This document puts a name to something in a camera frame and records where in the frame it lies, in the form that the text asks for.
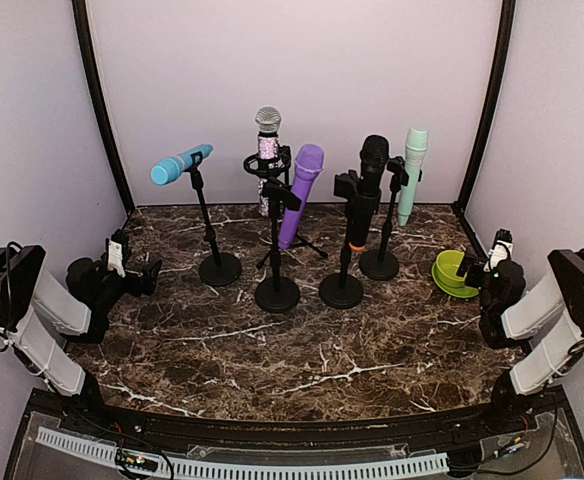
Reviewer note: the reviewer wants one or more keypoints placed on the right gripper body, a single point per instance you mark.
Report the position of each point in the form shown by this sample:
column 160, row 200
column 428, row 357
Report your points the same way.
column 476, row 266

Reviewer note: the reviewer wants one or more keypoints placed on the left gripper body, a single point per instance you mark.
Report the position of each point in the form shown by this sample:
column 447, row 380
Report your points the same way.
column 136, row 288

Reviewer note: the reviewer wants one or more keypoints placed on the black round-base stand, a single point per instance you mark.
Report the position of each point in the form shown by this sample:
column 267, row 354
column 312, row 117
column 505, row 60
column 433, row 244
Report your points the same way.
column 380, row 264
column 276, row 293
column 219, row 268

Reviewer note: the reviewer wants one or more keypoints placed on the blue microphone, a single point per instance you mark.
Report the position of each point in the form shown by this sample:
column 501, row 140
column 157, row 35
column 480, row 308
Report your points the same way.
column 169, row 169

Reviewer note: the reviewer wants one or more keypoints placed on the purple microphone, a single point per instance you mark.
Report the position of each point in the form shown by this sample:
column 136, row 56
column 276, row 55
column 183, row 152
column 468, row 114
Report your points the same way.
column 309, row 164

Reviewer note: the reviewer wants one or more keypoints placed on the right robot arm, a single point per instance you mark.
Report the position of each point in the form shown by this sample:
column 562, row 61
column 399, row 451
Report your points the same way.
column 548, row 318

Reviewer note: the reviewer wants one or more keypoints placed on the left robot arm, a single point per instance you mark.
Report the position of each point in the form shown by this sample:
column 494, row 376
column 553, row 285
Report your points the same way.
column 35, row 308

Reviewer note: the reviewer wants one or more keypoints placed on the black round-base stand clamp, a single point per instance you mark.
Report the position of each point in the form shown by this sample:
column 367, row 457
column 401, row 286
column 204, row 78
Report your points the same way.
column 341, row 290

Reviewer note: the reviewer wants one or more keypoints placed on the mint green microphone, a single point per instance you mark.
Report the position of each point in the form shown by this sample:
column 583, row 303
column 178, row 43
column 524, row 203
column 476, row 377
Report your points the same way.
column 416, row 146

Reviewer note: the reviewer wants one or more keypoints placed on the silver glitter microphone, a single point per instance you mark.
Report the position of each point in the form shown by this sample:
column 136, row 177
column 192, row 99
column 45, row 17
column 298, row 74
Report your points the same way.
column 268, row 120

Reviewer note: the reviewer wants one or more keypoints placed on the lime green bowl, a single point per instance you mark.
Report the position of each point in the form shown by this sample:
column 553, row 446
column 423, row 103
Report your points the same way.
column 444, row 273

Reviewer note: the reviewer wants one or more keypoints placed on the green circuit board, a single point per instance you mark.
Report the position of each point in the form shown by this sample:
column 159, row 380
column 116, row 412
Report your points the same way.
column 131, row 461

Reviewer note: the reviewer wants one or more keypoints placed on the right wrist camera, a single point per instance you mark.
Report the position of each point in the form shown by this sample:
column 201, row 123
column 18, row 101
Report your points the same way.
column 501, row 249

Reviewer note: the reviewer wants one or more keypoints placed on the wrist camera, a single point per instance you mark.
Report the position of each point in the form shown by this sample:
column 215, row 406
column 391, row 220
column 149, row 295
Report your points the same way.
column 501, row 249
column 117, row 252

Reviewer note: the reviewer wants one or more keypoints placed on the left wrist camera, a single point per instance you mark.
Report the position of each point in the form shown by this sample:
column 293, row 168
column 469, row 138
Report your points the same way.
column 117, row 252

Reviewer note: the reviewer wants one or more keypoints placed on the white slotted cable duct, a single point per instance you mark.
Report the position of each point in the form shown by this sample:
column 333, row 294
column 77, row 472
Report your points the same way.
column 218, row 463

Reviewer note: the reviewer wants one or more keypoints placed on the black tripod shock-mount stand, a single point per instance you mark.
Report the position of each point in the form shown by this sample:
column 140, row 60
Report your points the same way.
column 253, row 165

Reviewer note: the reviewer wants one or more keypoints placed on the right black frame post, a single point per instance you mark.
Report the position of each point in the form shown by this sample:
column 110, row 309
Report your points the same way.
column 502, row 44

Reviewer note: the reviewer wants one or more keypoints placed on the black frame post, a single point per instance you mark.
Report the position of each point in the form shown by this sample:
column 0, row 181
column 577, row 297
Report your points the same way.
column 98, row 101
column 502, row 44

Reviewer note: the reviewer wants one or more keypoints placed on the left black frame post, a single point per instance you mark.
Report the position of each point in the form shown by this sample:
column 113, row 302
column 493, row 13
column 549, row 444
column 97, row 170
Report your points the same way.
column 98, row 101

